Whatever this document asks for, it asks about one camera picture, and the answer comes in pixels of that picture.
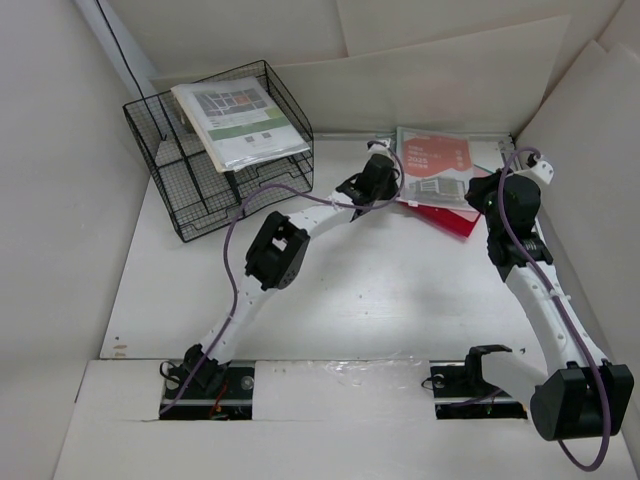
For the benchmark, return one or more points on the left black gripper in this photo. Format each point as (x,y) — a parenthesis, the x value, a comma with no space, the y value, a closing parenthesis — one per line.
(392,192)

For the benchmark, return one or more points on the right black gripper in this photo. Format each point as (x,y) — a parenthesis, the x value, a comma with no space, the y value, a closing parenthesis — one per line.
(479,186)

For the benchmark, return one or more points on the clear sleeve orange 2025 brochure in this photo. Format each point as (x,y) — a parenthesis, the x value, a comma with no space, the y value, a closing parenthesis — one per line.
(437,168)

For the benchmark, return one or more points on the clear sleeve map brochure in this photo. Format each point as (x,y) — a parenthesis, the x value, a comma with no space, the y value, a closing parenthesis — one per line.
(238,123)

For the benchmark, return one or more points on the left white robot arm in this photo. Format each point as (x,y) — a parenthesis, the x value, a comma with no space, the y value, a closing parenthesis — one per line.
(275,256)

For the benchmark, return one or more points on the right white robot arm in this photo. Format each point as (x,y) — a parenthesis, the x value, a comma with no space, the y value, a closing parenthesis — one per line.
(580,394)

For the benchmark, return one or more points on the red plastic folder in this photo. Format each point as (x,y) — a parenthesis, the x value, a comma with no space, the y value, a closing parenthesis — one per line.
(459,223)

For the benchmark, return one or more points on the green plastic folder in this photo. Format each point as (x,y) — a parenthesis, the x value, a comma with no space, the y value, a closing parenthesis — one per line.
(389,140)

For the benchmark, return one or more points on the aluminium rail right side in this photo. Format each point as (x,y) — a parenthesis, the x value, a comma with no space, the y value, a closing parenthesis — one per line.
(515,150)

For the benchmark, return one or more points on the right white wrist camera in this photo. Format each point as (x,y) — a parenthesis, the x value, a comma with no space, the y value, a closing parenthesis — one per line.
(538,169)

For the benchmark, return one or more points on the black wire mesh organizer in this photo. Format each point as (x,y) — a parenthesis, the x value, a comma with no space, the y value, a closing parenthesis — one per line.
(198,199)

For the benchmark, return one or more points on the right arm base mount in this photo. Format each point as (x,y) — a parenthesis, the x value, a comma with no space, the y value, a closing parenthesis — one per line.
(461,393)

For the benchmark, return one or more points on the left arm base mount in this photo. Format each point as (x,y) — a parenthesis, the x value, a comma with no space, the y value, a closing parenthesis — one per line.
(217,392)

